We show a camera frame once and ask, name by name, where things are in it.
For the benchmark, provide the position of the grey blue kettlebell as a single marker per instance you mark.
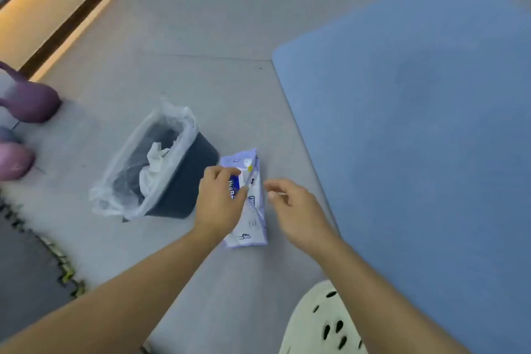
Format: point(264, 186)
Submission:
point(6, 134)

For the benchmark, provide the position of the crumpled white tissue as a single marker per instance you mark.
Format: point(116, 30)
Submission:
point(152, 167)

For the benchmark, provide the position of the person's right thumb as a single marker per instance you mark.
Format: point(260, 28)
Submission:
point(277, 197)

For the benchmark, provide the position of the dark purple kettlebell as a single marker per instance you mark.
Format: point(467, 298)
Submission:
point(31, 102)

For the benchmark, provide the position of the pink kettlebell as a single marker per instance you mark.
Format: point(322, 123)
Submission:
point(14, 161)

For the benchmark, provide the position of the blue exercise mat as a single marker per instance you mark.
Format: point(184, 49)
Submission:
point(415, 138)

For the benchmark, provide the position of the purple white wet wipes packet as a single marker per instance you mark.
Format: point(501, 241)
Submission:
point(254, 221)

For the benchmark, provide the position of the dark grey waste bin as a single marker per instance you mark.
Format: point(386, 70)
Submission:
point(193, 177)

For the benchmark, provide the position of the dark floor mat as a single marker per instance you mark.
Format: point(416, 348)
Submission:
point(25, 275)

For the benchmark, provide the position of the person's right forearm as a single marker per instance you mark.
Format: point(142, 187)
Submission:
point(381, 304)

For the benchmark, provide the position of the person's left hand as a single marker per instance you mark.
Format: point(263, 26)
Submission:
point(218, 204)

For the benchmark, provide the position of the cream perforated clog shoe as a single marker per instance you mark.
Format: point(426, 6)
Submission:
point(315, 324)

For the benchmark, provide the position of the person's right hand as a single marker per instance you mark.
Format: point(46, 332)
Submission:
point(303, 217)

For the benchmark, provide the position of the person's left thumb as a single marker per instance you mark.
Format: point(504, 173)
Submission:
point(242, 192)

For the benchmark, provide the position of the clear plastic bin liner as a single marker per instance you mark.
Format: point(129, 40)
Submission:
point(108, 196)

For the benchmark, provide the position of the person's left forearm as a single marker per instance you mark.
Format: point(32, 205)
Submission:
point(124, 295)

